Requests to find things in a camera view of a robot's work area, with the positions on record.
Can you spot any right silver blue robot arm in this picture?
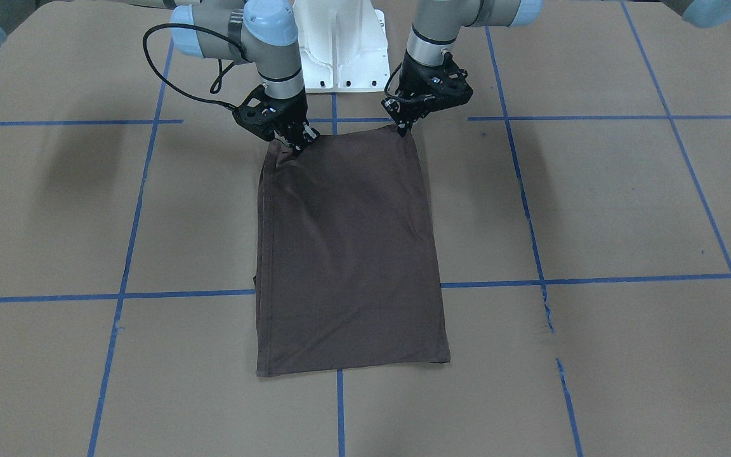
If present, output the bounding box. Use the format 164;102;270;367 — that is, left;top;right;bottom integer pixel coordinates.
130;1;319;154

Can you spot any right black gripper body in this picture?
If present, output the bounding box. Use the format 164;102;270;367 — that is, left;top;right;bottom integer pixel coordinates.
233;86;320;154

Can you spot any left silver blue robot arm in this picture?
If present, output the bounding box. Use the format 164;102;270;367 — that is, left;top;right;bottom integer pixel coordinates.
382;1;543;136

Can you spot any dark brown t-shirt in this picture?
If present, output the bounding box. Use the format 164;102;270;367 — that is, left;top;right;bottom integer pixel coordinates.
253;125;451;377

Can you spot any white metal base plate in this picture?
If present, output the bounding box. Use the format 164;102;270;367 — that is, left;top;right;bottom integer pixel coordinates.
293;1;390;93

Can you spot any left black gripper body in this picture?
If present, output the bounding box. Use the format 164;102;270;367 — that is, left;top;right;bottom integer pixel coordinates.
382;52;473;138

